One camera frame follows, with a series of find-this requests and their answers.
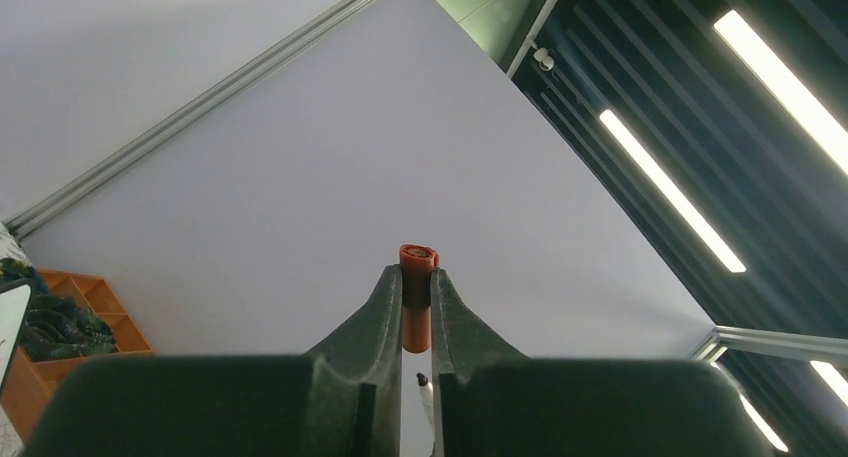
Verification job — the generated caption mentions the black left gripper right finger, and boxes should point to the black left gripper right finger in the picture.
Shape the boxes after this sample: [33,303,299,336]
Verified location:
[430,269,772,456]

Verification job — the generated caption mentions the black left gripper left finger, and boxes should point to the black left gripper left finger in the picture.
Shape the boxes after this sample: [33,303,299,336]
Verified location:
[23,265,403,456]

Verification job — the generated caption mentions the brown marker cap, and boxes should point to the brown marker cap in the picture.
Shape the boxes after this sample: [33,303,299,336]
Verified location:
[399,244,440,354]

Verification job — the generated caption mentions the black framed whiteboard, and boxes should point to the black framed whiteboard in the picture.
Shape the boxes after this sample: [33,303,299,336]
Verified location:
[1,279,33,389]

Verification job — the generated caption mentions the ceiling light strip near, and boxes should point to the ceiling light strip near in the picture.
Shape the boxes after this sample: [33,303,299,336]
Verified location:
[599,109,747,274]

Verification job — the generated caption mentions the ceiling light strip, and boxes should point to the ceiling light strip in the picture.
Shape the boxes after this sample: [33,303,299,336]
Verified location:
[713,10,847,172]
[599,109,747,274]

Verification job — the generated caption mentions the orange compartment tray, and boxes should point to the orange compartment tray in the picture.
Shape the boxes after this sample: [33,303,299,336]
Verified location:
[1,270,154,442]

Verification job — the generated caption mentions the white ceiling sensor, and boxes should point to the white ceiling sensor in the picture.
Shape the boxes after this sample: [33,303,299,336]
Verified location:
[531,42,555,72]

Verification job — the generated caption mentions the ceiling light strip far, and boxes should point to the ceiling light strip far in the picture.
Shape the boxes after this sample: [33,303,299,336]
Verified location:
[713,10,847,172]

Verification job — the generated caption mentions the dark coiled cable middle left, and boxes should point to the dark coiled cable middle left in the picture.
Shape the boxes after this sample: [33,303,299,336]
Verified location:
[19,293,119,364]

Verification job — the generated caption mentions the right aluminium frame post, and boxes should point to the right aluminium frame post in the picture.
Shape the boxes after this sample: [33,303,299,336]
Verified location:
[4,0,376,239]

